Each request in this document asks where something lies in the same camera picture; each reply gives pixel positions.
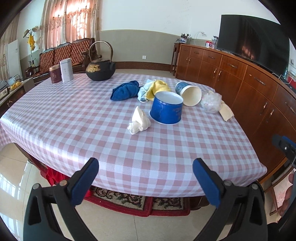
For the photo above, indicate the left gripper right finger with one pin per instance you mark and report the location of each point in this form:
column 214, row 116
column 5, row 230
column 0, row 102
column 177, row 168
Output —
column 240, row 207

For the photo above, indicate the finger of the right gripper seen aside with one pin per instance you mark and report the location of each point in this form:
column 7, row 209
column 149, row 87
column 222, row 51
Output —
column 286, row 145

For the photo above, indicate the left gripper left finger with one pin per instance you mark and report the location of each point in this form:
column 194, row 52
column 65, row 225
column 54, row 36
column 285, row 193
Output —
column 40, row 221

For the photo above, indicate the beige cloth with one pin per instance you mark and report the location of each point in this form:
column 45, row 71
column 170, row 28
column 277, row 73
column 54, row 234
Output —
column 226, row 112

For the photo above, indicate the clear plastic bag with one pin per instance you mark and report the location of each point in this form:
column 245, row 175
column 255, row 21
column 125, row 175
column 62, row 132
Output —
column 211, row 102

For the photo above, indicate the blue paper cup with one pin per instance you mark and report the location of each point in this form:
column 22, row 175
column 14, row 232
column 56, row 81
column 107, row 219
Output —
column 191, row 94
column 167, row 108

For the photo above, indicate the white tissue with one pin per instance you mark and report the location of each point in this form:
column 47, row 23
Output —
column 140, row 122

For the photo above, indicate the yellow cloth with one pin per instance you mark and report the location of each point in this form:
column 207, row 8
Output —
column 150, row 89

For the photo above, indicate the blue cloth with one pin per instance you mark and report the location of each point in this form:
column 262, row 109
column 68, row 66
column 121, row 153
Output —
column 125, row 91

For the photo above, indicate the wooden framed pink stool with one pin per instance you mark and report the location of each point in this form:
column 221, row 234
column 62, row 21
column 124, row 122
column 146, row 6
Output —
column 278, row 188

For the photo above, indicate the long wooden sideboard cabinet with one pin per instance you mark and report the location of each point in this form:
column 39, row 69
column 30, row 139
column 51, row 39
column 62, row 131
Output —
column 261, row 103

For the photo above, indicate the red patterned rug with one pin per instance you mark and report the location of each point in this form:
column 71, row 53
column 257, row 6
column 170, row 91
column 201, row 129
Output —
column 136, row 205

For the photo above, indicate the black flat television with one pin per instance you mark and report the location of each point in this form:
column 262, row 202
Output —
column 259, row 40

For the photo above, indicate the low side cabinet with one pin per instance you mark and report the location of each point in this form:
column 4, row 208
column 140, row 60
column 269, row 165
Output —
column 15, row 95

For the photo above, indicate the pink checkered tablecloth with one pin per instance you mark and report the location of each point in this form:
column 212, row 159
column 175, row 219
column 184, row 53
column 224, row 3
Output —
column 63, row 125

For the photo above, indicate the red white can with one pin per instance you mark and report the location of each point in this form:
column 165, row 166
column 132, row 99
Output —
column 208, row 44

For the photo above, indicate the dark red tea canister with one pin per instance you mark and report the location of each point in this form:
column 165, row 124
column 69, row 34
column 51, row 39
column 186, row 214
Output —
column 55, row 73

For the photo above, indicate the white tea tin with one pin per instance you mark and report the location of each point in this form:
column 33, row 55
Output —
column 66, row 70

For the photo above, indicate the white air conditioner unit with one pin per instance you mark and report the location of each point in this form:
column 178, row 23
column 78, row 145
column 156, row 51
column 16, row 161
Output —
column 13, row 59

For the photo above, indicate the small potted plant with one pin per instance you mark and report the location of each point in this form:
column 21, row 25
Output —
column 184, row 39

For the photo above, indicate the black cast iron teapot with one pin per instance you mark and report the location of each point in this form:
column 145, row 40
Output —
column 98, row 69

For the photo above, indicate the wooden sofa bench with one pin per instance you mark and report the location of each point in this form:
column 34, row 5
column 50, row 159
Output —
column 77, row 51

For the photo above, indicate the pink patterned curtain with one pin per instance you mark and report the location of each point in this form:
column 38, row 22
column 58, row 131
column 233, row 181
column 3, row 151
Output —
column 67, row 21

